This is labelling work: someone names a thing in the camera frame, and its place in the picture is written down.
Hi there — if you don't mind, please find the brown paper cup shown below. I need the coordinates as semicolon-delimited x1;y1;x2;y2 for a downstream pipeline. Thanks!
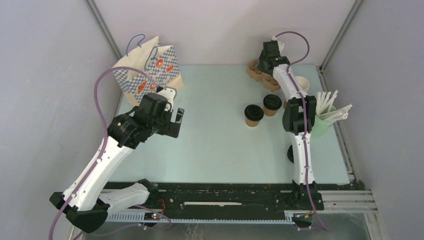
262;94;283;117
244;104;264;128

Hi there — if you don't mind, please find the black plastic cup lid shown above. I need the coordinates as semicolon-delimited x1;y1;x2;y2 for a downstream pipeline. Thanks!
262;94;283;111
244;104;264;122

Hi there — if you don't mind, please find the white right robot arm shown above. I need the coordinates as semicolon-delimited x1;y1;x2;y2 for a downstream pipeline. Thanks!
256;40;317;210

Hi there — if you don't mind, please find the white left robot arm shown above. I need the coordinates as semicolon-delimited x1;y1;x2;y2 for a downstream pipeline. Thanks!
49;87;184;234

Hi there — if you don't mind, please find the brown pulp cup carrier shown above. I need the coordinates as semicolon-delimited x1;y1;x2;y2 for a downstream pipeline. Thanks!
246;59;281;93

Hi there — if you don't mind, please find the stack of brown paper cups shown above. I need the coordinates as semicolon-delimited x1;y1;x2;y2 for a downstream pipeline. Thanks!
279;76;310;108

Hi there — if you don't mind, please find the blue checkered paper bag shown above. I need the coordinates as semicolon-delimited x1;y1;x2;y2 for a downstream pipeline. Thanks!
112;33;184;106

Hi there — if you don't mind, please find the green straw holder cup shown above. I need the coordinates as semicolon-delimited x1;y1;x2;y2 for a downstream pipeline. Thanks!
311;115;335;139

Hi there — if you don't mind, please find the stack of black lids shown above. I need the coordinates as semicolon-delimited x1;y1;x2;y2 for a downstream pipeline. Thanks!
286;145;294;163

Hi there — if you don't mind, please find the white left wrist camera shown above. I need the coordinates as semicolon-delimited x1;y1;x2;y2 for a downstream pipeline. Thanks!
156;86;177;106

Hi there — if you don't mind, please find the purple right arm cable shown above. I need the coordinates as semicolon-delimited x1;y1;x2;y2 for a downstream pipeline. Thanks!
274;31;332;233

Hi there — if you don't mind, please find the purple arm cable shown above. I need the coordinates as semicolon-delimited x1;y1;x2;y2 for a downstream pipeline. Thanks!
274;31;332;233
48;66;173;240

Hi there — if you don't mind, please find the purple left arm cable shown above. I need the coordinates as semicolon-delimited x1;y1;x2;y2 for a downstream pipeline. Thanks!
48;66;173;240

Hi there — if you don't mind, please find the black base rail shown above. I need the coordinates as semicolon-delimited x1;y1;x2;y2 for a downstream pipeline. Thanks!
77;182;379;224

